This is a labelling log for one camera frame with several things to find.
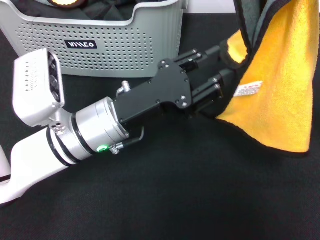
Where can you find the black tablecloth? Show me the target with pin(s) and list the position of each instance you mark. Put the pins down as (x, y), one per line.
(160, 200)

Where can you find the yellow and grey towel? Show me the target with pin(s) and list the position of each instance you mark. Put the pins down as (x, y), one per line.
(280, 100)

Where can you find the dark cloth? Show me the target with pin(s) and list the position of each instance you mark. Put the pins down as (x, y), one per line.
(105, 12)

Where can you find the silver left gripper elbow connector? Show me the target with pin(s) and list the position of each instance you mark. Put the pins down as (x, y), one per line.
(123, 87)

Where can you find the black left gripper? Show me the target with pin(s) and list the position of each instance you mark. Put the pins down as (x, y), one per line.
(155, 92)

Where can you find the grey perforated plastic storage box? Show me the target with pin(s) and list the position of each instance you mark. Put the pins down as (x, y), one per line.
(120, 50)

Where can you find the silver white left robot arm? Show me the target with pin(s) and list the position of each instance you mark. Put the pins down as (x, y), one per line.
(37, 155)

